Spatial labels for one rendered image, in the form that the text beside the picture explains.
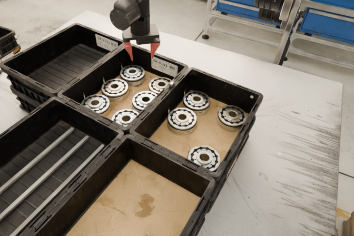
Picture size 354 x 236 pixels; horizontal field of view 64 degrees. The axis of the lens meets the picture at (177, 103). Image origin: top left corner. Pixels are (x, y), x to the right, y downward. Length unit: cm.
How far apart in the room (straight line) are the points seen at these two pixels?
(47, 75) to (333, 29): 234
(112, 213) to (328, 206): 71
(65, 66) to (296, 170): 103
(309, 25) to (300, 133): 170
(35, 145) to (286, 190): 86
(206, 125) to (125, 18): 49
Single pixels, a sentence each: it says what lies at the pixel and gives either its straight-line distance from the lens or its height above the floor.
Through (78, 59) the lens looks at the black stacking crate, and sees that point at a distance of 135.
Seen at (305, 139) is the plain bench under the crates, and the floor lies 70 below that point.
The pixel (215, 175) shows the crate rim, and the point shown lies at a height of 93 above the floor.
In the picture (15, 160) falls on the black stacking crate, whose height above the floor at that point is 83.
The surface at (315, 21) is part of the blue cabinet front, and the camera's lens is 285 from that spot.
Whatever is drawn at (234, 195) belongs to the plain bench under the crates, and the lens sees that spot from 103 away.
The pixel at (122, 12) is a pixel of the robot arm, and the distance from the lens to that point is 74.
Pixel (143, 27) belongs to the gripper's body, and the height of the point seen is 118.
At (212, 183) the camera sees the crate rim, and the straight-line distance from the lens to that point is 77.
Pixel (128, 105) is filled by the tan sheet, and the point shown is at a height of 83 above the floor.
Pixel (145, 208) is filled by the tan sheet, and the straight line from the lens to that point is 84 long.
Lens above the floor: 158
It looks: 44 degrees down
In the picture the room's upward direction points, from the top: 4 degrees clockwise
